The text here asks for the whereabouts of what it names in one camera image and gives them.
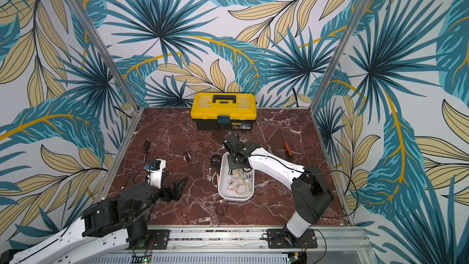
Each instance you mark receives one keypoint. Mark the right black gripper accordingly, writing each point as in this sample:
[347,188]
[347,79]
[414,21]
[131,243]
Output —
[236,161]

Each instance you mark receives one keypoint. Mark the white pink watch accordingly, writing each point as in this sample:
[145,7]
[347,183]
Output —
[233,184]

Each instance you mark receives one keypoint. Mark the black yellow screwdriver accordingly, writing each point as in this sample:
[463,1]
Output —
[146,148]

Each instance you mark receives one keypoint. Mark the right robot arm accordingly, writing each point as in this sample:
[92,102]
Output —
[311,192]

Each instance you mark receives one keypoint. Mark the orange handle screwdriver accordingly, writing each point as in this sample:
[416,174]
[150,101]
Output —
[288,151]

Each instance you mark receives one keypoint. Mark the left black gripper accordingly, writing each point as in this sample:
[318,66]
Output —
[170,196]

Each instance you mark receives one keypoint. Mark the yellow black toolbox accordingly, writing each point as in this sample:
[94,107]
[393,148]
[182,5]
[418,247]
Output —
[224,111]

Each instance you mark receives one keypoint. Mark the aluminium front rail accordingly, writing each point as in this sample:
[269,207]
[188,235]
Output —
[247,245]

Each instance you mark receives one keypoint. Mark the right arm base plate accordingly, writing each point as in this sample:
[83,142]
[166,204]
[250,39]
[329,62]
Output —
[282,239]

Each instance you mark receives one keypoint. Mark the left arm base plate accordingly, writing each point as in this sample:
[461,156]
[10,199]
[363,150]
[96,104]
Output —
[152,239]

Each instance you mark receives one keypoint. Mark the white plastic storage tray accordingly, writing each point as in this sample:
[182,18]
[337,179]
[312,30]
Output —
[226,175]

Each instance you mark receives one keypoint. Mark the dark brown strap watch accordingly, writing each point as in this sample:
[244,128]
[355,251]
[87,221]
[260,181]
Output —
[187,157]

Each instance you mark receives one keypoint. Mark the black round watch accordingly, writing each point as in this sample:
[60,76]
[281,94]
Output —
[216,161]

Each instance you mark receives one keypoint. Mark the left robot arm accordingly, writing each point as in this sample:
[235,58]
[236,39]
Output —
[113,224]

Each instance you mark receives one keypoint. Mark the beige square watch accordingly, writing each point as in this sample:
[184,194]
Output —
[242,189]

